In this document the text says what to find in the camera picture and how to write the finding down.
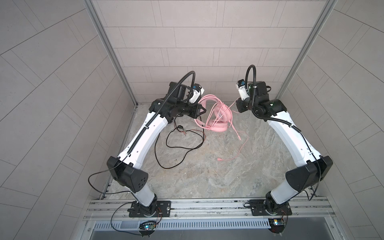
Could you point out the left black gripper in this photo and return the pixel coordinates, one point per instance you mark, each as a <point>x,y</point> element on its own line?
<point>194,113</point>

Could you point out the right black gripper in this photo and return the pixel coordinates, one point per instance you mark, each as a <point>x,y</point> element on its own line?
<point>240,107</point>

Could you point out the pink headphones with cable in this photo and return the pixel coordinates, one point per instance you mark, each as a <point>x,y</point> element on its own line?
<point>220,117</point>

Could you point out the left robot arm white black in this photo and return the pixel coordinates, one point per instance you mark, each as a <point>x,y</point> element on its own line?
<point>126,167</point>

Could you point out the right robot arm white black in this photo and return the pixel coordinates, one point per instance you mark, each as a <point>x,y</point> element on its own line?
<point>311,166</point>

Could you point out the right circuit board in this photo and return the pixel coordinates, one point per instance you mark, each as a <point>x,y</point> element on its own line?
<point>277,226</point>

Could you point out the circuit board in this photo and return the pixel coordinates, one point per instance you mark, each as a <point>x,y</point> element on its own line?
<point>147,228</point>
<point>277,226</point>

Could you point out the left circuit board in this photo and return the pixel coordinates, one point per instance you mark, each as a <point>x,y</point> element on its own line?
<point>147,228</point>

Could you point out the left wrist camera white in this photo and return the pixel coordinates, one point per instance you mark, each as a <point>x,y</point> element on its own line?
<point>197,91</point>

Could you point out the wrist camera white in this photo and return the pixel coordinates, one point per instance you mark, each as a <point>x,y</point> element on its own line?
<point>242,89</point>
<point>197,91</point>

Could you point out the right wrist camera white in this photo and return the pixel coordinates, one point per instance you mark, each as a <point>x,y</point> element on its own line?
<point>242,89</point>

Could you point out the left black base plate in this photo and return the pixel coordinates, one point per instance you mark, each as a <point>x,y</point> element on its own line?
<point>162,208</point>

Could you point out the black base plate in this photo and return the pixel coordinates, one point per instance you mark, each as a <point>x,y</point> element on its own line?
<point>260,208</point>
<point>162,208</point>

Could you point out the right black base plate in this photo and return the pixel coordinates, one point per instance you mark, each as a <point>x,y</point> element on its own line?
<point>260,208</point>

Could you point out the aluminium mounting rail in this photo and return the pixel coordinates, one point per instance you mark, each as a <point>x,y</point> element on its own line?
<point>231,208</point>

